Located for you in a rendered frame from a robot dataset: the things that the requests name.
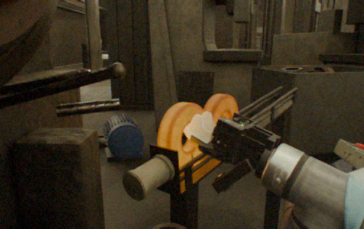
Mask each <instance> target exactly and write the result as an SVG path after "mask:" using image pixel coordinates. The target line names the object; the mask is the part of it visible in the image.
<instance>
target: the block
mask: <svg viewBox="0 0 364 229"><path fill-rule="evenodd" d="M12 153H13V158H14V163H15V171H16V176H17V184H18V193H19V197H20V206H21V210H22V218H23V223H24V228H25V229H106V227H105V218H104V200H103V190H102V173H101V164H100V154H99V136H98V133H97V132H96V130H94V129H92V128H39V129H38V130H34V131H33V132H31V133H29V134H27V135H26V136H24V137H22V138H19V139H17V140H16V141H15V142H14V143H13V146H12Z"/></svg>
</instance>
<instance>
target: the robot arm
mask: <svg viewBox="0 0 364 229"><path fill-rule="evenodd" d="M238 117H241V118H243V119H245V120H248V121H249V124H248V125H247V126H245V124H244V123H243V122H240V123H239V119H238ZM183 132H184V133H185V134H186V136H187V137H188V139H189V140H190V142H191V143H192V144H193V145H194V146H195V147H196V148H197V149H198V150H199V151H201V152H202V153H205V154H207V155H209V156H210V157H212V158H213V159H216V160H219V161H221V162H223V163H226V164H230V165H231V164H232V165H236V166H235V167H234V168H233V169H232V170H230V171H228V172H224V173H223V174H220V175H219V176H218V177H217V178H216V179H215V182H214V183H213V184H211V185H212V186H213V188H214V189H215V191H216V192H217V193H218V194H219V193H220V192H221V191H223V192H224V191H228V190H230V189H231V187H232V186H233V185H234V183H235V182H236V181H238V180H239V179H240V178H242V177H244V176H245V175H247V173H249V172H251V171H253V170H254V169H255V168H256V169H255V177H256V178H259V179H261V181H260V183H261V185H262V186H263V187H265V188H266V189H269V190H271V191H272V192H273V193H275V194H277V195H279V196H281V197H282V198H283V199H284V212H283V216H282V218H281V229H360V225H361V223H362V221H363V219H364V167H363V168H361V169H359V170H356V171H353V172H350V173H344V172H342V171H341V170H338V169H336V168H334V167H331V166H330V165H328V164H326V163H325V162H320V161H319V160H317V159H315V158H314V157H309V156H308V155H306V154H305V153H304V152H302V151H298V150H296V149H295V148H293V147H291V146H290V145H286V144H284V143H283V144H281V145H279V146H278V144H279V140H280V138H281V137H280V136H277V135H276V134H274V133H271V132H268V131H267V130H265V129H263V128H261V127H259V126H256V122H255V121H254V120H250V119H248V118H246V117H244V116H242V115H240V114H238V113H234V114H233V118H232V120H230V119H227V118H226V117H223V118H220V119H218V121H217V123H216V125H215V124H214V123H213V119H212V114H211V113H210V112H203V113H202V116H201V115H200V114H196V115H195V116H194V118H193V120H192V121H191V122H190V124H188V125H187V126H186V127H185V128H184V130H183ZM246 158H247V159H246ZM243 159H245V160H243ZM242 160H243V161H242ZM241 161H242V162H241ZM240 162H241V163H240ZM238 163H240V164H238ZM237 164H238V165H237Z"/></svg>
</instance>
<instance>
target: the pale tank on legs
mask: <svg viewBox="0 0 364 229"><path fill-rule="evenodd" d="M263 9H264V16H263V27H262V46H261V50H263V47H264V37H265V50H264V54H265V55H267V50H268V43H270V51H269V55H272V45H273V35H274V30H275V21H276V0H273V6H272V15H271V25H270V30H271V34H270V42H268V32H269V23H270V0H268V2H267V12H266V22H265V9H266V0H264V7H263ZM247 28H248V24H245V30H244V48H248V49H250V48H251V42H252V15H251V16H250V23H249V29H248V41H247Z"/></svg>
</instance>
